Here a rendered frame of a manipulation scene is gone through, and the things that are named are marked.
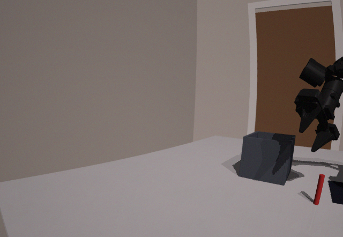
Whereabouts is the red peg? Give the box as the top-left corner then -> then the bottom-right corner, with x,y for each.
314,174 -> 325,205

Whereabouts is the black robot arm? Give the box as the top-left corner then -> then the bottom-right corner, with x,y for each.
294,57 -> 343,117

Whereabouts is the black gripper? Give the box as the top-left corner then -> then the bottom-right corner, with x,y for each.
297,88 -> 340,152

